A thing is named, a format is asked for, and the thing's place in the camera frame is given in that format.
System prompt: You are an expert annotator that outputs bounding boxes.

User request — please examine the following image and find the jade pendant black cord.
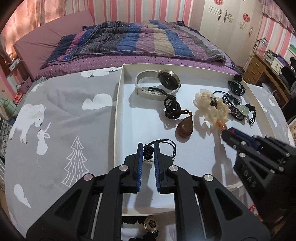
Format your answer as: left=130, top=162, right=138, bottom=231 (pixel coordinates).
left=238, top=104, right=258, bottom=126

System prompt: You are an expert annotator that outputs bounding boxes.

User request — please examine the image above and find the orange pendant red cord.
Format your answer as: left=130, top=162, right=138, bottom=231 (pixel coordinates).
left=215, top=119, right=228, bottom=136

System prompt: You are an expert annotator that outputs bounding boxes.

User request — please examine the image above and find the black braided bracelet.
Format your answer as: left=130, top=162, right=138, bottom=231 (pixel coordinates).
left=212, top=90, right=246, bottom=121

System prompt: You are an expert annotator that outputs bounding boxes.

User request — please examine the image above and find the cream scrunchie with charm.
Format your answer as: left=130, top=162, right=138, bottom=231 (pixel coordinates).
left=193, top=89, right=231, bottom=130

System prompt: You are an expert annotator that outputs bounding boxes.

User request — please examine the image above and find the black scrunchie with bell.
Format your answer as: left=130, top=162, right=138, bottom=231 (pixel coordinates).
left=121, top=216, right=159, bottom=240

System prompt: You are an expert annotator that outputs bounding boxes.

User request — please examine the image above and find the black hair clip tie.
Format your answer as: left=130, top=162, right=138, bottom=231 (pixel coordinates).
left=228, top=74, right=246, bottom=96

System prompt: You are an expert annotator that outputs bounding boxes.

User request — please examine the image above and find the brown teardrop pendant necklace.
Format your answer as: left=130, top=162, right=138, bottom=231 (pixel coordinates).
left=147, top=86, right=194, bottom=142

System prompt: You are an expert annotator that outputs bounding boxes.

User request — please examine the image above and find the silver charm black cord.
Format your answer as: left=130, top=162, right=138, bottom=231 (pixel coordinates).
left=143, top=138, right=178, bottom=164

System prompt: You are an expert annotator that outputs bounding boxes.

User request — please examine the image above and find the white strap wristwatch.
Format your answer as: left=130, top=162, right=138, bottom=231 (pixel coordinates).
left=135, top=69, right=181, bottom=100

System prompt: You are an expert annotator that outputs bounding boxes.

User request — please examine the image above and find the wooden desk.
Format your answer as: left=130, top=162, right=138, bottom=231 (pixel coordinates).
left=242, top=54, right=290, bottom=109

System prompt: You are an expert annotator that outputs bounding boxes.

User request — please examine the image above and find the white shallow tray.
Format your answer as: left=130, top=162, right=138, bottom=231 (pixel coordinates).
left=114, top=64, right=295, bottom=215

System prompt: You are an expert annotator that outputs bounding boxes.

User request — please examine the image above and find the grey cartoon print blanket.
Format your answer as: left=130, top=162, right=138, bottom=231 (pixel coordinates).
left=4, top=67, right=292, bottom=241

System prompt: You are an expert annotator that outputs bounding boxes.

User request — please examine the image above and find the desk lamp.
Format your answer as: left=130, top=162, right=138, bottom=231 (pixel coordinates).
left=252, top=38, right=268, bottom=53

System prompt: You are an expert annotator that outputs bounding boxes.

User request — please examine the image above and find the white wardrobe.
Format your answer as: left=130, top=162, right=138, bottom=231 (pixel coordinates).
left=200, top=0, right=263, bottom=67

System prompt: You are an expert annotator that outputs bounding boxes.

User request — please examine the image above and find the striped purple blue quilt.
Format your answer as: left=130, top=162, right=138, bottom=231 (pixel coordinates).
left=41, top=20, right=233, bottom=68

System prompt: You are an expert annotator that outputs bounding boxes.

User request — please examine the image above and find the purple dotted bed sheet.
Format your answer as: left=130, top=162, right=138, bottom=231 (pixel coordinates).
left=35, top=55, right=241, bottom=80

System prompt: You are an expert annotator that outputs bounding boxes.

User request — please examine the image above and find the mauve mattress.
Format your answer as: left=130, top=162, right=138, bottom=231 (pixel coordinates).
left=14, top=10, right=94, bottom=80

